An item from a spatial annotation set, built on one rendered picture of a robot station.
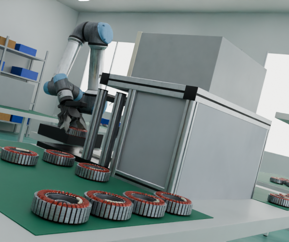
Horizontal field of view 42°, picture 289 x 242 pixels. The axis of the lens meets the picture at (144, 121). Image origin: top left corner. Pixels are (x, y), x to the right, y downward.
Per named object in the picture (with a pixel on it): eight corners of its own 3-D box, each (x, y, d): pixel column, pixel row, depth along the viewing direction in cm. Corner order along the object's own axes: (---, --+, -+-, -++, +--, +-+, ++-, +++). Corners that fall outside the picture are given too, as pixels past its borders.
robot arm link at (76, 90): (69, 87, 211) (58, 79, 201) (85, 90, 206) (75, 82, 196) (65, 100, 209) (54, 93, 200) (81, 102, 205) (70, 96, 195)
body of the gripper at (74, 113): (71, 127, 190) (66, 107, 195) (81, 118, 186) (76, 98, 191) (59, 125, 184) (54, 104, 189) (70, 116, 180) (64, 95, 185)
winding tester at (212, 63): (125, 79, 151) (137, 30, 151) (182, 101, 185) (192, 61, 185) (207, 93, 127) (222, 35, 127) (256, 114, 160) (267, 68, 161)
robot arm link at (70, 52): (71, 16, 219) (38, 88, 204) (86, 17, 214) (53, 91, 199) (81, 28, 229) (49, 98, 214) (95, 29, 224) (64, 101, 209)
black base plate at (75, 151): (36, 145, 166) (37, 140, 166) (128, 157, 216) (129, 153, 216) (109, 175, 136) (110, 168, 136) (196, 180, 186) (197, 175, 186)
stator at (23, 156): (34, 168, 112) (37, 156, 112) (-5, 160, 110) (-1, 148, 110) (38, 163, 123) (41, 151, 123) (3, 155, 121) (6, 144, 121)
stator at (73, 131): (60, 132, 180) (62, 124, 180) (77, 135, 188) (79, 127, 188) (75, 137, 173) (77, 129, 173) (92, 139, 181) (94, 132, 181)
